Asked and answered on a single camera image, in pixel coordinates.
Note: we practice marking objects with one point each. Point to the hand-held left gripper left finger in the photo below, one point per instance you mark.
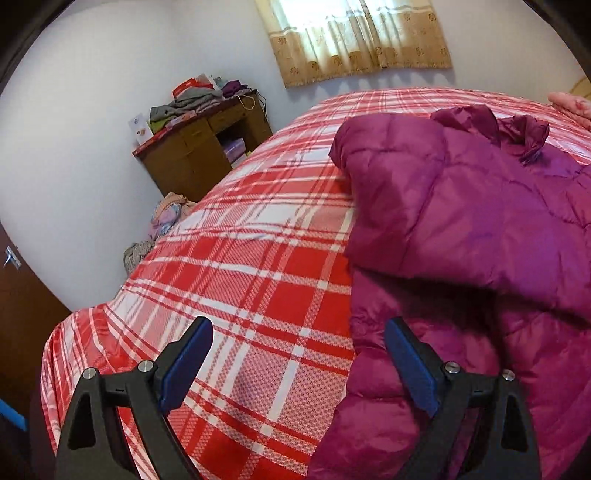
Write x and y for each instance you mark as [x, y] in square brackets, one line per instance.
[184, 369]

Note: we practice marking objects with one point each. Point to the purple puffer jacket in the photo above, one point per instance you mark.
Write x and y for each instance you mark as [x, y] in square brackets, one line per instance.
[461, 207]

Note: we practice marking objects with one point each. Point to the red plaid bed blanket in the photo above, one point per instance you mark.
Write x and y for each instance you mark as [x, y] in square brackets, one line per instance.
[254, 277]

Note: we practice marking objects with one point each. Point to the pink clothes pile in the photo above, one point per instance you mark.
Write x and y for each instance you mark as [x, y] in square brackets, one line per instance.
[168, 214]

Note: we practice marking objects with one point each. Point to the grey knitted cloth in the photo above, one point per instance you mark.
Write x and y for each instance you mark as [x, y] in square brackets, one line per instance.
[137, 256]

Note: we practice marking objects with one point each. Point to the pink floral quilt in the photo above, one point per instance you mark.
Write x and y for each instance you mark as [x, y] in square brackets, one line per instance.
[572, 106]

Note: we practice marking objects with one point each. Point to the blue tape strip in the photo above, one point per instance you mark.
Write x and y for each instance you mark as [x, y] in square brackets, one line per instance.
[11, 412]

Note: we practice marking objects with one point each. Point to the grey clothes pile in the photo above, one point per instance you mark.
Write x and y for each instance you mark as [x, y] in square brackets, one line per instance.
[184, 106]

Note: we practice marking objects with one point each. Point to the brown wooden desk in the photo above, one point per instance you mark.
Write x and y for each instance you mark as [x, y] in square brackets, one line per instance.
[184, 161]

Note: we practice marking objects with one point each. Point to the purple box in desk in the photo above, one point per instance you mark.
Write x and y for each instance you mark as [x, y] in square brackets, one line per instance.
[234, 148]

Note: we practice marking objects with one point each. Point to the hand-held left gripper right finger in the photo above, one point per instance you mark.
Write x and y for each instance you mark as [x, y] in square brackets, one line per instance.
[415, 364]

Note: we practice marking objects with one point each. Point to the brown wooden door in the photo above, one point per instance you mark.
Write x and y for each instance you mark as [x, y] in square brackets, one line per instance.
[27, 314]

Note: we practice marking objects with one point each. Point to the yellow wooden headboard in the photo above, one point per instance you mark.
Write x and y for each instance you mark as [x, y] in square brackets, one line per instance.
[582, 88]

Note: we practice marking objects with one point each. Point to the beige patterned curtain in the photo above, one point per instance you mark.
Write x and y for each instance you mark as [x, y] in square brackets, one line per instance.
[351, 41]

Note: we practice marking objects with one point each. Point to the white printed card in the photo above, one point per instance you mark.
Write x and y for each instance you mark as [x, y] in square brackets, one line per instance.
[141, 128]

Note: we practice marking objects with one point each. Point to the red cardboard box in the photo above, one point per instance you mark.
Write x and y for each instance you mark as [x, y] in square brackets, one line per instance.
[187, 87]

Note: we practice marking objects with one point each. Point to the purple folded clothes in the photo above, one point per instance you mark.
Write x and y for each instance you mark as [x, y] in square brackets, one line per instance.
[233, 87]

